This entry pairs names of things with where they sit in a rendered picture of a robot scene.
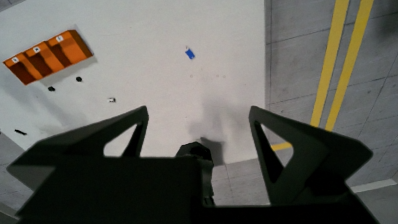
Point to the blue usb stick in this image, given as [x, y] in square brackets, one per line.
[189, 53]

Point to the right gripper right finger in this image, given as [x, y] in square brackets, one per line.
[318, 156]

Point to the orange rack of bins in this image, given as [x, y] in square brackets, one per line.
[67, 49]

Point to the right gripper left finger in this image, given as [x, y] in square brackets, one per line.
[91, 139]

